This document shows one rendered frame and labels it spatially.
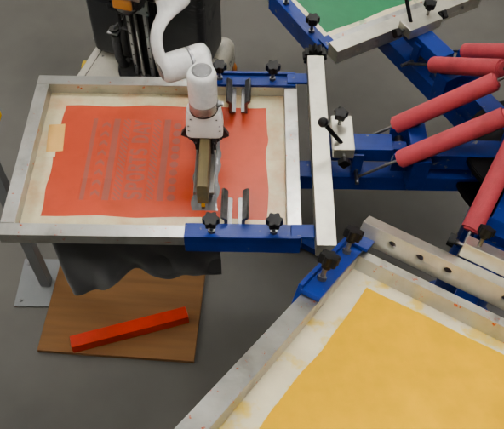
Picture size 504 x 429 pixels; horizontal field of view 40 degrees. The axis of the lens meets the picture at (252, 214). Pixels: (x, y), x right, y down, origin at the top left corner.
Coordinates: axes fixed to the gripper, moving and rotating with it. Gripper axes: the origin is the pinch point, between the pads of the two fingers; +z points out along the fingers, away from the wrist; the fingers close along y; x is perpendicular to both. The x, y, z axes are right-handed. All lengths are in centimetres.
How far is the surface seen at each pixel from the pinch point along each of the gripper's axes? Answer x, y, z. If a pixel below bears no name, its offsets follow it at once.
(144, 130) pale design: -10.1, 18.8, 5.7
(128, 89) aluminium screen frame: -25.0, 24.8, 4.1
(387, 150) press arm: 3, -50, -3
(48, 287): -8, 68, 100
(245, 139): -7.4, -11.1, 5.5
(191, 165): 2.8, 4.2, 5.5
